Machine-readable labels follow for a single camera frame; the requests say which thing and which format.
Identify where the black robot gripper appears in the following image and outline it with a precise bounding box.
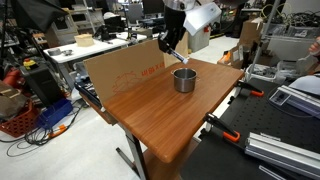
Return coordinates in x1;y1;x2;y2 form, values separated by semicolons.
158;7;186;53

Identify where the black and white Expo marker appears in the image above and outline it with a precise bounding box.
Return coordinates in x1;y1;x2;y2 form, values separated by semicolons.
169;48;188;64

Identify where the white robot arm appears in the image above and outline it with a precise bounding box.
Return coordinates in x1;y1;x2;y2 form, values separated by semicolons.
158;0;221;54

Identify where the small stainless steel pot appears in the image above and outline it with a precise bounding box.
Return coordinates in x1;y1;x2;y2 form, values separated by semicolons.
171;68;198;93

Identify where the person's hand at right edge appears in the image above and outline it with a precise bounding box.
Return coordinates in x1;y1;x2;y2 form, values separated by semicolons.
309;36;320;56

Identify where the brown cardboard backboard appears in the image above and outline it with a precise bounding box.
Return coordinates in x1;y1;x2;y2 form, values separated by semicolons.
84;39;180;103

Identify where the wooden desk with metal legs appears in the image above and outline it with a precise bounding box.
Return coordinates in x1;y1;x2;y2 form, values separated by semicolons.
79;58;245;180

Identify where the far black orange bar clamp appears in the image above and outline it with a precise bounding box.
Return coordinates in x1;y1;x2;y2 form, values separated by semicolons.
228;80;264;104

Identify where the black orange bar clamp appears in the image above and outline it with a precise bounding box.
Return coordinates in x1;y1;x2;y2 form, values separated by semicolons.
199;113;241;143
228;80;264;104

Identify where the brown cardboard box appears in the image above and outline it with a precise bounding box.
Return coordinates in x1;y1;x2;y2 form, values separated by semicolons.
239;17;263;45

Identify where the white work table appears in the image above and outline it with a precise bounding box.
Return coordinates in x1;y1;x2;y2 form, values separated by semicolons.
42;31;148;90

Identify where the near black orange bar clamp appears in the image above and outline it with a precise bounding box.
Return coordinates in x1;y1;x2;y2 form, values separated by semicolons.
199;113;241;143

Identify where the black perforated optical breadboard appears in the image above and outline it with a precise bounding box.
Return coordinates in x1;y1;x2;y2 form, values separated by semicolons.
181;79;320;180

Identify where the black photography umbrella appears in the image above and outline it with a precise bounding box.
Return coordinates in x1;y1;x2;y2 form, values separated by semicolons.
11;0;67;32

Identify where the blue plastic bin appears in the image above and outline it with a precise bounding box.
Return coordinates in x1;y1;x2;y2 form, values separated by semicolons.
36;99;73;130

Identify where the red plastic crate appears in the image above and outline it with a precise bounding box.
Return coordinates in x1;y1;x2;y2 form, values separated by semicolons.
0;100;39;138

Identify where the grey control box with rail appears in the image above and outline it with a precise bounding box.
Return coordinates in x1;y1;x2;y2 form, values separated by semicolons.
269;85;320;118

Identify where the silver aluminium extrusion rail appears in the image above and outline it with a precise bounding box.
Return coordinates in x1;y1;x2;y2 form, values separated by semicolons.
245;132;320;180

